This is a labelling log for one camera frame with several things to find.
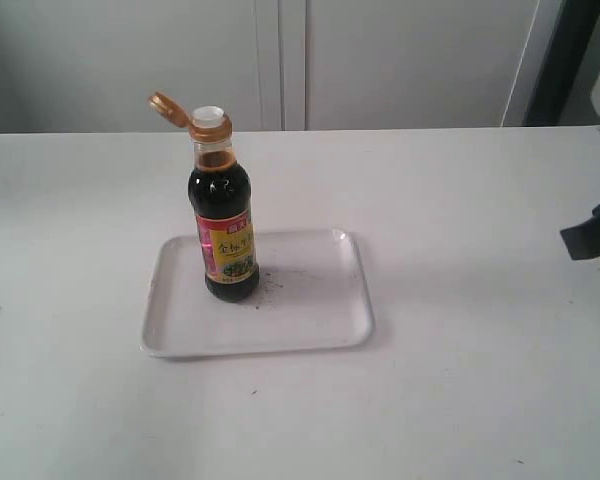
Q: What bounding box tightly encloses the soy sauce bottle orange cap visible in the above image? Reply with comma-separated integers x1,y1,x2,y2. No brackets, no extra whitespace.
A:
149,92,259,303

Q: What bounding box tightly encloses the white plastic tray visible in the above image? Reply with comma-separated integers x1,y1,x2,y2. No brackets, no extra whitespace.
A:
140,228,375,359

